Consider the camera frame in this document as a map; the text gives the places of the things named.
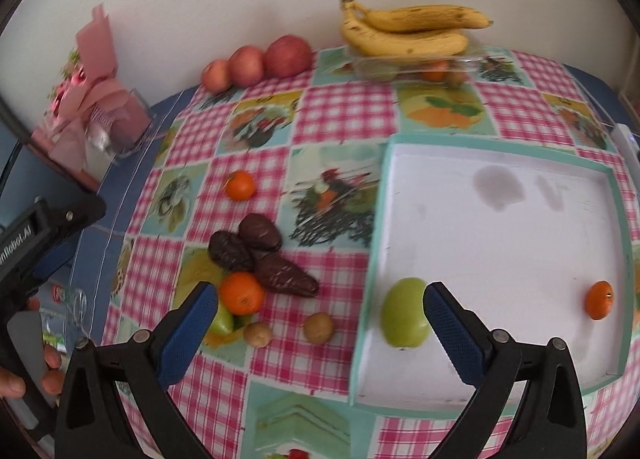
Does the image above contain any small brown nut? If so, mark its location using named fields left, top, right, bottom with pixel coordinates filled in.
left=243, top=321, right=273, bottom=348

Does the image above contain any dark brown avocado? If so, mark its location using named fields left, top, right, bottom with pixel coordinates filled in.
left=254, top=255, right=320, bottom=298
left=238, top=213, right=282, bottom=253
left=208, top=231, right=254, bottom=272

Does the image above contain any white tray with teal rim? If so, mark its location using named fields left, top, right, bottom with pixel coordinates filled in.
left=350, top=141, right=633, bottom=415

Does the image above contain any clear vase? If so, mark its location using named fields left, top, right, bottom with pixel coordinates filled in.
left=85, top=89, right=153, bottom=167

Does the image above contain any orange tangerine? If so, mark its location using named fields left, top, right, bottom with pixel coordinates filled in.
left=586, top=281, right=614, bottom=321
left=219, top=271, right=266, bottom=316
left=224, top=170, right=257, bottom=201

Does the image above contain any pink checkered picture tablecloth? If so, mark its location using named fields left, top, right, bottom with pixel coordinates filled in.
left=102, top=46, right=640, bottom=459

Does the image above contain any small brown kiwi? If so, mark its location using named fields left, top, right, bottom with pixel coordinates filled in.
left=303, top=312, right=335, bottom=345

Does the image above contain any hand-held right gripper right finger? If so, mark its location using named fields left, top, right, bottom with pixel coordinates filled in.
left=423, top=281, right=587, bottom=459

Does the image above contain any large red apple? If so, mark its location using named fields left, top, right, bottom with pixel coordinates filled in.
left=264, top=35, right=314, bottom=78

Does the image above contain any person's left hand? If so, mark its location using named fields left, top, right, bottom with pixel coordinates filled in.
left=0, top=296, right=65, bottom=401

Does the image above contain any glass mug with red label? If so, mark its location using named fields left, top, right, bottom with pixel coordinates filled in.
left=47, top=279, right=96, bottom=340

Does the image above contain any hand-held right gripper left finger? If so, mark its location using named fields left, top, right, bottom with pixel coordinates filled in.
left=54, top=280, right=219, bottom=459

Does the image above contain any pink wrapped flower bouquet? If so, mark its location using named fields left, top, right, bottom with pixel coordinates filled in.
left=31, top=3, right=151, bottom=174

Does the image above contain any green packet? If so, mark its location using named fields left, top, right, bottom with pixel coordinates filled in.
left=42, top=309, right=71, bottom=355

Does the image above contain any medium red apple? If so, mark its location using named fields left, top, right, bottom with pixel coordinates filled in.
left=228, top=45, right=265, bottom=88

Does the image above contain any small tangerine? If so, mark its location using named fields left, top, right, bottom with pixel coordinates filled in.
left=420, top=60, right=449, bottom=83

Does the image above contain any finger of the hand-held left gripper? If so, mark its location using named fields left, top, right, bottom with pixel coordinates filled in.
left=30, top=195, right=107, bottom=250
left=32, top=236, right=76, bottom=285

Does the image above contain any small green apple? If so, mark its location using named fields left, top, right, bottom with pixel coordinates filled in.
left=207, top=301, right=236, bottom=337

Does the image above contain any white cable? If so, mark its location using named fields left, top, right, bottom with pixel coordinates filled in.
left=570, top=79, right=621, bottom=132

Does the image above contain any white power strip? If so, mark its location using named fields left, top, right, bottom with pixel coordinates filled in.
left=612, top=123, right=640, bottom=180

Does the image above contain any small pink apple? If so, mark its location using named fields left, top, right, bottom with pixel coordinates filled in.
left=201, top=60, right=232, bottom=93

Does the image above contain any clear glass bowl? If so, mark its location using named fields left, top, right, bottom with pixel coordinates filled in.
left=352, top=36, right=488, bottom=86

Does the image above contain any spotted yellow banana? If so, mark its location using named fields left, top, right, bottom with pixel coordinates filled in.
left=337, top=0, right=470, bottom=58
left=352, top=3, right=494, bottom=34

